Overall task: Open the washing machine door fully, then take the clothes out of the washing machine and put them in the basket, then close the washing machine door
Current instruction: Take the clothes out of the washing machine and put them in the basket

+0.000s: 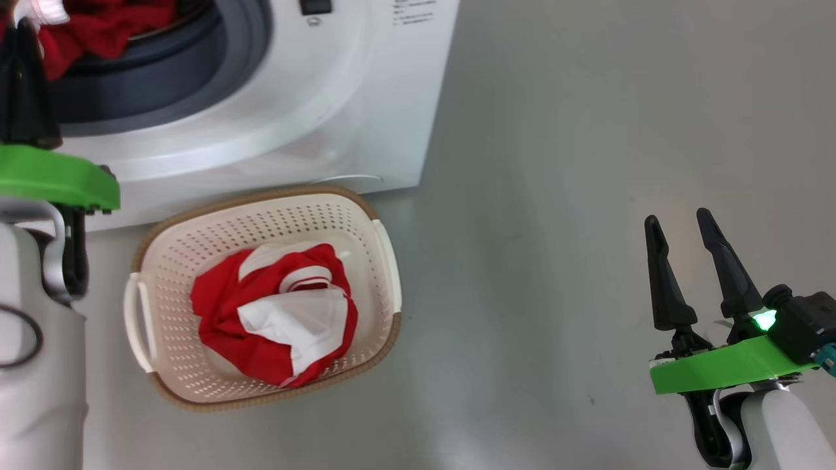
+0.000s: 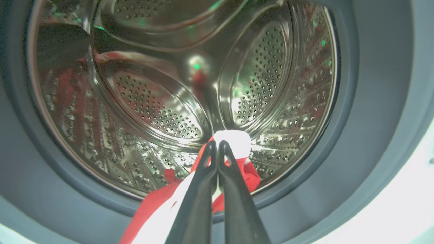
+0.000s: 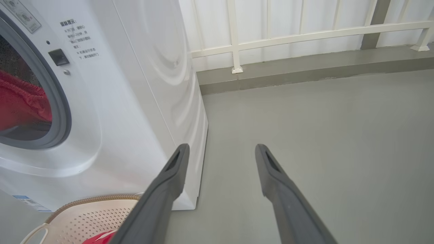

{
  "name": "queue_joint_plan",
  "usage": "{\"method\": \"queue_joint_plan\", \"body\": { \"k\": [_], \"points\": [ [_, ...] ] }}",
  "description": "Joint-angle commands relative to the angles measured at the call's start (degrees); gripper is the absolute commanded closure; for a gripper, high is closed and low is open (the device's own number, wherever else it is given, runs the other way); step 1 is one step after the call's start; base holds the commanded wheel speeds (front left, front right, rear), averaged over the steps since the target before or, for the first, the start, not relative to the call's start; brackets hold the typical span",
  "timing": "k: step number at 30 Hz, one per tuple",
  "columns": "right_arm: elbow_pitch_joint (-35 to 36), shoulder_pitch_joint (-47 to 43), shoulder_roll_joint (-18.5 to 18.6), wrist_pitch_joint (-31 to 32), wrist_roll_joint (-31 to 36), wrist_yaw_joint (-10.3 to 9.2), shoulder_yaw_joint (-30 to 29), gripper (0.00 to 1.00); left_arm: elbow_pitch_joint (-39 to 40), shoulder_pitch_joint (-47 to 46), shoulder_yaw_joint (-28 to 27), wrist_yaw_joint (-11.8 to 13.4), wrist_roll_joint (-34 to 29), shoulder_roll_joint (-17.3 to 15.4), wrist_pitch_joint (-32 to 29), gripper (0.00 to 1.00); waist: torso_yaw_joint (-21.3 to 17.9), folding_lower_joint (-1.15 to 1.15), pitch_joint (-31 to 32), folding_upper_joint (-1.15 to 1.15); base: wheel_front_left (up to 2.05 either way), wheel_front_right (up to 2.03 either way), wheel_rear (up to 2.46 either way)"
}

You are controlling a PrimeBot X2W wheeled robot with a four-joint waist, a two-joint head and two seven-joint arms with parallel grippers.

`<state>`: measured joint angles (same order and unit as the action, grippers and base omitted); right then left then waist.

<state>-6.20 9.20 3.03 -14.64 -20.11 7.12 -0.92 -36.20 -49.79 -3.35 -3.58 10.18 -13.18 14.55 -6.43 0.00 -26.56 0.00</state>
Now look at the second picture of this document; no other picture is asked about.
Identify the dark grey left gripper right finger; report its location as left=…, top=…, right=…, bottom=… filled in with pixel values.
left=218, top=140, right=272, bottom=244

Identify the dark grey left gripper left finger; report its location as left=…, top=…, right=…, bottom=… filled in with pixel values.
left=165, top=140, right=218, bottom=244

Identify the red and white garment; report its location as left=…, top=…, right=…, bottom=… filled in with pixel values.
left=119, top=130, right=261, bottom=244

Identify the steel washing machine drum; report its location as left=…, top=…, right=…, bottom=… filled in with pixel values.
left=26, top=0, right=339, bottom=200

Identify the white front-load washing machine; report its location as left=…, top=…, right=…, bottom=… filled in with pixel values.
left=0, top=119, right=434, bottom=244

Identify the grey rubber door gasket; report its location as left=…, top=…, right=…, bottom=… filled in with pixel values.
left=0, top=0, right=434, bottom=244

